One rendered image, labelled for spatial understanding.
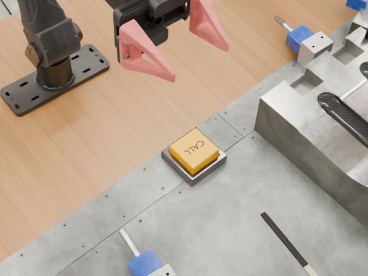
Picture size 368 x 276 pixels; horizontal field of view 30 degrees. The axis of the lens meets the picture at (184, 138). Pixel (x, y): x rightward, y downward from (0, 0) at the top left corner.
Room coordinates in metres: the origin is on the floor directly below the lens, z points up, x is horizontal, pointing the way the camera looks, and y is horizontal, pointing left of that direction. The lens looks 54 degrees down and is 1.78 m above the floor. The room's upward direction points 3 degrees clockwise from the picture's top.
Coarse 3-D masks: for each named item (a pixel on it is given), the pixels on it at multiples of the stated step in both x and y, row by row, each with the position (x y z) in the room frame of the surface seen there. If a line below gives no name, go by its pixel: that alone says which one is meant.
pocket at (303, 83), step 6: (306, 72) 0.80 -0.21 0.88; (312, 72) 0.79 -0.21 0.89; (294, 78) 0.79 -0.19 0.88; (300, 78) 0.79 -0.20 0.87; (306, 78) 0.80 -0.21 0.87; (312, 78) 0.79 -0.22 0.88; (318, 78) 0.78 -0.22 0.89; (288, 84) 0.77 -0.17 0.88; (294, 84) 0.78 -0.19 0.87; (300, 84) 0.78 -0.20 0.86; (306, 84) 0.78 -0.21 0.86; (312, 84) 0.79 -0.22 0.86; (318, 84) 0.78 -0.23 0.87; (300, 90) 0.77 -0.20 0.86; (306, 90) 0.77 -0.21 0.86
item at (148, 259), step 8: (120, 232) 0.49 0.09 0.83; (128, 240) 0.48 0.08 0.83; (136, 248) 0.47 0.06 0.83; (136, 256) 0.45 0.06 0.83; (144, 256) 0.45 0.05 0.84; (152, 256) 0.45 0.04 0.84; (128, 264) 0.44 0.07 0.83; (136, 264) 0.44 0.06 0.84; (144, 264) 0.44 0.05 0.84; (152, 264) 0.44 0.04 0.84; (160, 264) 0.44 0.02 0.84; (168, 264) 0.43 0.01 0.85; (136, 272) 0.42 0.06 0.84; (144, 272) 0.42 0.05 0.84; (152, 272) 0.42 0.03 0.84; (160, 272) 0.42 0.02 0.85; (168, 272) 0.42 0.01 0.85
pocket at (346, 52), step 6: (348, 42) 0.87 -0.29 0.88; (336, 48) 0.86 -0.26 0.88; (342, 48) 0.87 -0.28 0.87; (348, 48) 0.87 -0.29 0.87; (354, 48) 0.86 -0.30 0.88; (360, 48) 0.85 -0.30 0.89; (336, 54) 0.86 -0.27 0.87; (342, 54) 0.86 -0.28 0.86; (348, 54) 0.86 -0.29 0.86; (354, 54) 0.86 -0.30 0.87; (342, 60) 0.85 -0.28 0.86; (348, 60) 0.85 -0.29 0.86
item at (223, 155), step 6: (180, 138) 0.68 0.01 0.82; (162, 150) 0.66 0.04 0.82; (168, 150) 0.66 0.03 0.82; (168, 156) 0.65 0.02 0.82; (222, 156) 0.65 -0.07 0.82; (174, 162) 0.63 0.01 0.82; (216, 162) 0.64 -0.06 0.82; (180, 168) 0.62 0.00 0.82; (204, 168) 0.63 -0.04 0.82; (186, 174) 0.61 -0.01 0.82; (198, 174) 0.61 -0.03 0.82; (192, 180) 0.60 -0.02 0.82
